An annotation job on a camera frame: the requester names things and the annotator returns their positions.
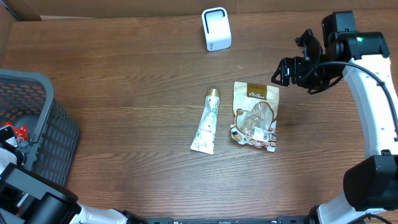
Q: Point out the red item in basket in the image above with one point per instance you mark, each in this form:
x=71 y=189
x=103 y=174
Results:
x=22 y=133

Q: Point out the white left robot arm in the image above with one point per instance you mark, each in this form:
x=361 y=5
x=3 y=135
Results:
x=26 y=197

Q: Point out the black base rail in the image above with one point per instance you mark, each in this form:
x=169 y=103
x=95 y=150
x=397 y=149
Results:
x=278 y=220

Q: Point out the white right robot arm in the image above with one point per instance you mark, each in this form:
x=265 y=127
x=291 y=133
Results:
x=362 y=60

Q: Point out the brown Pantree snack pouch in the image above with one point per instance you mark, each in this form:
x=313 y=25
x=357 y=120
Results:
x=255 y=108

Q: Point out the grey plastic shopping basket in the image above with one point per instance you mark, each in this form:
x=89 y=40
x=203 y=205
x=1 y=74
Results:
x=28 y=99

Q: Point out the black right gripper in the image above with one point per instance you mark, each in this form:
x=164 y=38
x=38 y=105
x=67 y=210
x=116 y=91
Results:
x=296 y=65

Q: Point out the white tube gold cap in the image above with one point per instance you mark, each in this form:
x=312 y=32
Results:
x=204 y=139

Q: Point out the white barcode scanner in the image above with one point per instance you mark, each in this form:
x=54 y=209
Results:
x=216 y=29

